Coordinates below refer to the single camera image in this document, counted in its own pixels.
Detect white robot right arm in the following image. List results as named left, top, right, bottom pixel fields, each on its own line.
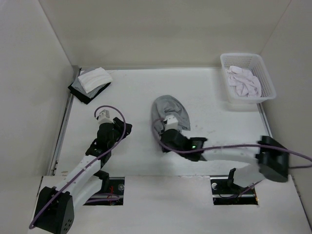
left=160, top=129, right=289, bottom=194

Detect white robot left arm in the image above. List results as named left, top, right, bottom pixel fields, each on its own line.
left=30, top=117, right=132, bottom=234

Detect white folded tank top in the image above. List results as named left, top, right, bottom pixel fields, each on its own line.
left=78, top=67, right=113, bottom=94

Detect white crumpled tank top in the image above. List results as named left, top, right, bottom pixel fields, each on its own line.
left=226, top=66, right=262, bottom=98

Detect white plastic laundry basket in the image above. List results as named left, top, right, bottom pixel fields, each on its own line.
left=220, top=53, right=276, bottom=104

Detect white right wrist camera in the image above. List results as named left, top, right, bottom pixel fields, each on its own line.
left=163, top=115, right=178, bottom=131

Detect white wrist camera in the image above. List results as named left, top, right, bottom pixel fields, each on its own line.
left=96, top=109, right=113, bottom=125
left=163, top=115, right=178, bottom=131

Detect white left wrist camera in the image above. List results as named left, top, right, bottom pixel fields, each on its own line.
left=96, top=109, right=113, bottom=125

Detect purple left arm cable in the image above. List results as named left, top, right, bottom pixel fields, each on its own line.
left=28, top=105, right=127, bottom=230

